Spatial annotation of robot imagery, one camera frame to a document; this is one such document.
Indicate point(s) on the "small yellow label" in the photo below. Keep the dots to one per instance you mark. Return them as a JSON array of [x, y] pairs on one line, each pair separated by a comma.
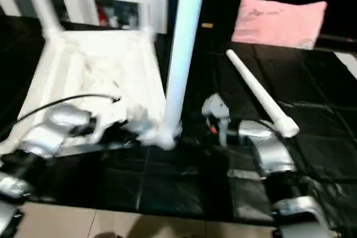
[[207, 25]]

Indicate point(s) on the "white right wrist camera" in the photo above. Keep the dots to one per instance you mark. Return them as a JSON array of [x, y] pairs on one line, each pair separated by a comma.
[[215, 107]]

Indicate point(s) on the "black work mat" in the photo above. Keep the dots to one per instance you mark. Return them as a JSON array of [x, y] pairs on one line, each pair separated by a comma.
[[312, 98]]

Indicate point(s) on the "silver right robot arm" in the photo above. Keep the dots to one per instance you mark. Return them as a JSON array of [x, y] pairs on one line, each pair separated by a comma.
[[268, 154]]

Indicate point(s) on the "pink pillow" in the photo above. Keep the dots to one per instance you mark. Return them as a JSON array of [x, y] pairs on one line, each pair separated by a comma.
[[279, 22]]

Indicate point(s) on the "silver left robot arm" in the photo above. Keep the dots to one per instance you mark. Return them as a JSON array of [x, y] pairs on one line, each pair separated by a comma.
[[39, 137]]

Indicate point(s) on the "white plastic table top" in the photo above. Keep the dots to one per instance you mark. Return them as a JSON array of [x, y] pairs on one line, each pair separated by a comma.
[[100, 71]]

